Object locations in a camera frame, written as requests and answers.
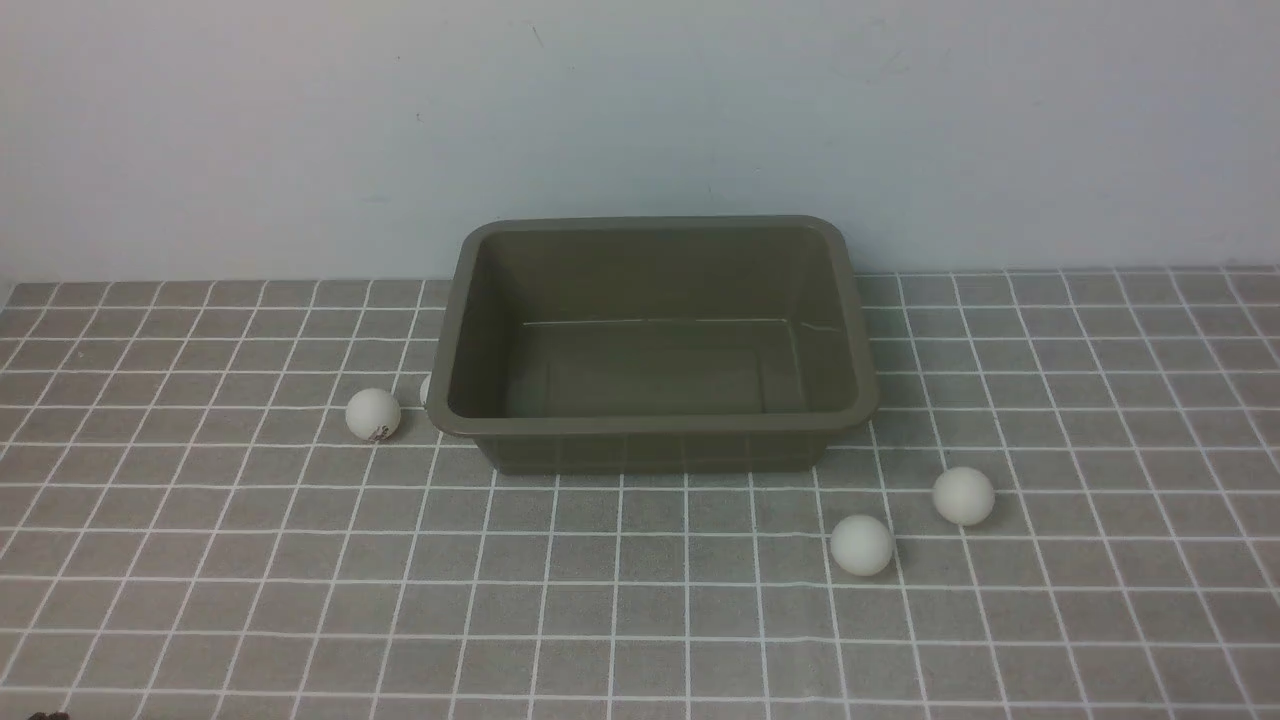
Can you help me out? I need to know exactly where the white ping-pong ball with mark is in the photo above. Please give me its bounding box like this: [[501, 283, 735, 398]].
[[344, 388, 402, 442]]

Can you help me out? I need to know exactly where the white ping-pong ball front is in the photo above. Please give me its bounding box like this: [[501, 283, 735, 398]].
[[829, 515, 895, 577]]

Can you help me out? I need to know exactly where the white ping-pong ball right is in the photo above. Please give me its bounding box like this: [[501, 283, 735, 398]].
[[932, 468, 996, 527]]

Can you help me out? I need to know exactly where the olive green plastic bin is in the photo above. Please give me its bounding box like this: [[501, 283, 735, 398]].
[[425, 215, 881, 475]]

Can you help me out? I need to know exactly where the grey grid-pattern table mat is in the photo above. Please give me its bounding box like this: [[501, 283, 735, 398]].
[[1, 266, 1279, 719]]

